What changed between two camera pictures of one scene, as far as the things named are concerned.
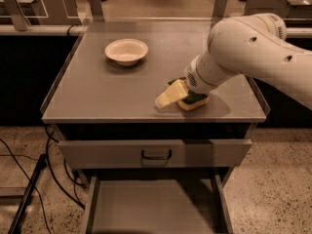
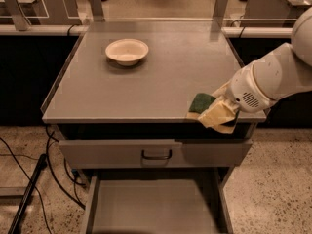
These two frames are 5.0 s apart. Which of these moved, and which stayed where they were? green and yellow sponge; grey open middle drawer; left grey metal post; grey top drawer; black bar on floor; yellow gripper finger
Moved: green and yellow sponge; yellow gripper finger
Stayed: black bar on floor; grey open middle drawer; grey top drawer; left grey metal post
